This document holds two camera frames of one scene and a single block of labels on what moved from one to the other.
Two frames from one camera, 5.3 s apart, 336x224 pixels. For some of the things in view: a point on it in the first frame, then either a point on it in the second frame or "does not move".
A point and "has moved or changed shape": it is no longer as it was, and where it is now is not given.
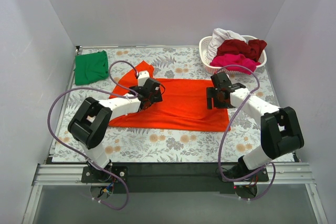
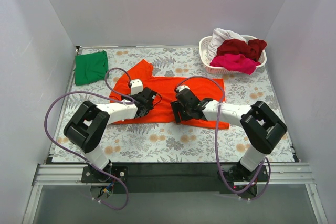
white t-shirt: (219, 36) does not move
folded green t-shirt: (91, 67) does not move
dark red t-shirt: (254, 50) does not move
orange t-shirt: (184, 106) has moved or changed shape
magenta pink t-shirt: (225, 60) does not move
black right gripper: (211, 98) -> (179, 111)
